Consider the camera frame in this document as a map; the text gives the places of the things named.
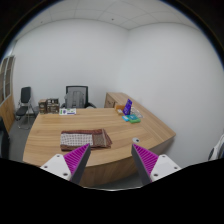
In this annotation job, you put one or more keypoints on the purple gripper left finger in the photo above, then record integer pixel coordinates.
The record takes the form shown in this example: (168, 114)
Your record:
(69, 166)

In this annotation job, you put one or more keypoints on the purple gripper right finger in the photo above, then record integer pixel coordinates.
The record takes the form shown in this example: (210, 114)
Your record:
(152, 167)

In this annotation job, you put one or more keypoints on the brown patterned folded towel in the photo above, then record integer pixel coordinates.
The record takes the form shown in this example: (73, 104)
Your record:
(72, 139)

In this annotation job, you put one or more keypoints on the small white round object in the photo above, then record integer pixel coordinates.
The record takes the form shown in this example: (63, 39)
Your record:
(136, 140)

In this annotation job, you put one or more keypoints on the wooden office desk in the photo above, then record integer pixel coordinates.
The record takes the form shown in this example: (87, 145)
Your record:
(109, 136)

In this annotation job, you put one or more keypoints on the green small box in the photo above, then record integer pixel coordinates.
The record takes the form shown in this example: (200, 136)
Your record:
(134, 119)

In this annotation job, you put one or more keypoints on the blue small box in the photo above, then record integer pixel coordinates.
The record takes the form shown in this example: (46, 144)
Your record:
(126, 118)

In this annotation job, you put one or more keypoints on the clear plastic container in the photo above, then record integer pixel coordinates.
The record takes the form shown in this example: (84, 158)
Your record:
(136, 112)

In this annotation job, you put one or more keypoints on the dark patterned box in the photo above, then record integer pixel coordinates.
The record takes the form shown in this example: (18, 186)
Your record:
(53, 105)

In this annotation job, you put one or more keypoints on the white object at right edge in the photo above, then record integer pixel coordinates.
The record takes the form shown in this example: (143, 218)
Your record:
(217, 151)

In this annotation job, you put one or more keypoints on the orange small box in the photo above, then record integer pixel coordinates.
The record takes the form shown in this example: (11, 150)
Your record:
(121, 107)

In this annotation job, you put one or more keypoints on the dark brown box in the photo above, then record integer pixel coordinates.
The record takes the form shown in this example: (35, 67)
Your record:
(42, 106)

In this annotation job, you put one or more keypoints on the black mesh office chair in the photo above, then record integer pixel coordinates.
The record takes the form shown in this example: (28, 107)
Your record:
(77, 97)

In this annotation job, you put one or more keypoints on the black visitor chair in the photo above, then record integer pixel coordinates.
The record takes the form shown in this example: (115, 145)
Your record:
(25, 108)

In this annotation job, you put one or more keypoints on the wooden side cabinet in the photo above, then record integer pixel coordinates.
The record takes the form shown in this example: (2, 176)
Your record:
(115, 98)

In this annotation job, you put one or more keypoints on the wooden bookshelf cabinet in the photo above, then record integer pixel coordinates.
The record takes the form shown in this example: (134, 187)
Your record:
(6, 96)

